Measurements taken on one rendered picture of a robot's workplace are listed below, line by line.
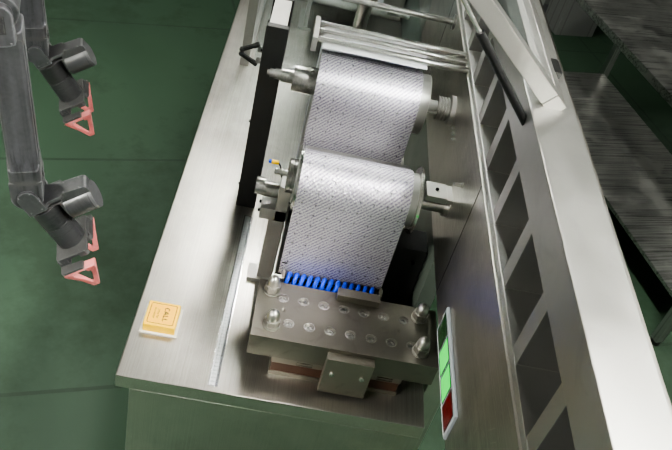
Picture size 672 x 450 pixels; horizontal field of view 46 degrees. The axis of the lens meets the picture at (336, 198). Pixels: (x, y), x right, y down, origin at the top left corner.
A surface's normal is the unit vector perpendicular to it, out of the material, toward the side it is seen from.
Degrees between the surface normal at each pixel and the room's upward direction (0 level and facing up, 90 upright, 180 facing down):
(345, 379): 90
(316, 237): 90
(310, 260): 90
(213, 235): 0
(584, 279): 0
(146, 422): 90
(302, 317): 0
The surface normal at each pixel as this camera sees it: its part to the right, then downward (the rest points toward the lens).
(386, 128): -0.06, 0.66
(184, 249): 0.21, -0.75
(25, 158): 0.30, 0.55
